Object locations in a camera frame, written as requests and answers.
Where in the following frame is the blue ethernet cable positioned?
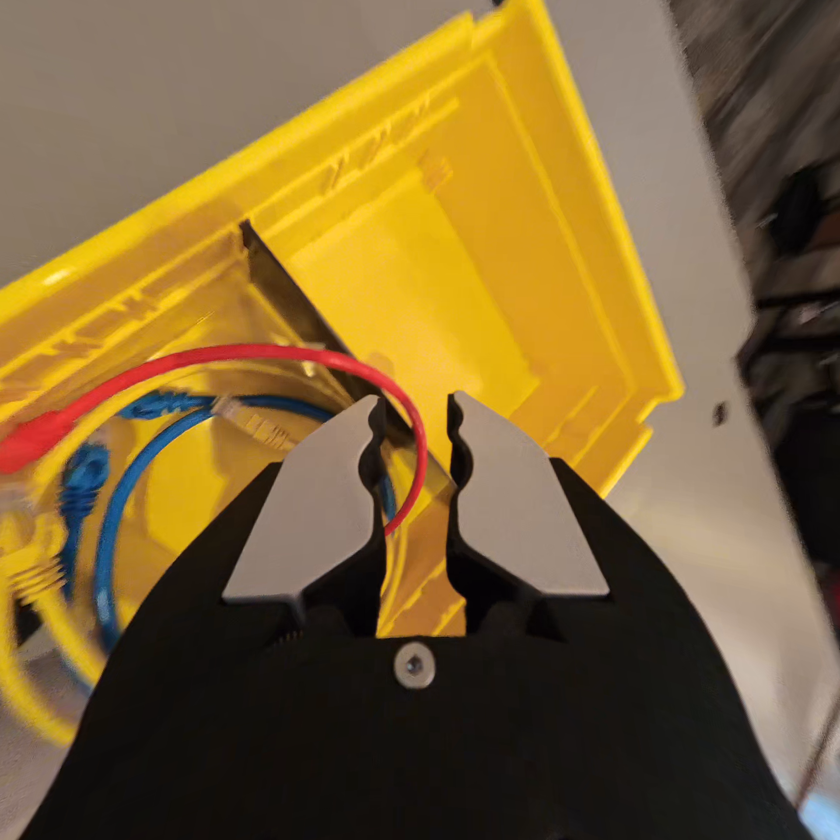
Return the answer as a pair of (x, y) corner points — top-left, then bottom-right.
(59, 390), (398, 690)

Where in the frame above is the yellow ethernet cable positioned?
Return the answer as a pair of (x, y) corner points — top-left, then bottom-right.
(0, 394), (342, 746)

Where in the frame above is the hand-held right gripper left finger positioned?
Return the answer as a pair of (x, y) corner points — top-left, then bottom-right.
(222, 394), (388, 605)

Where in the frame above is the large black office chair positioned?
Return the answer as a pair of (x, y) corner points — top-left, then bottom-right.
(735, 164), (840, 565)

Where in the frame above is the clear plastic divider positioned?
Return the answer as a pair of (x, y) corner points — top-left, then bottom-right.
(239, 220), (460, 490)

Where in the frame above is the yellow plastic bin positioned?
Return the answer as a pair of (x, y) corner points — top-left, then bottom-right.
(0, 0), (686, 641)

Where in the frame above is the red ethernet cable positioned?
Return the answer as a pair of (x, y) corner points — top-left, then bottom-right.
(0, 344), (429, 538)

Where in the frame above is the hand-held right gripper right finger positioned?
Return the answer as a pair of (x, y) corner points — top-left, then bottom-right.
(446, 390), (611, 601)

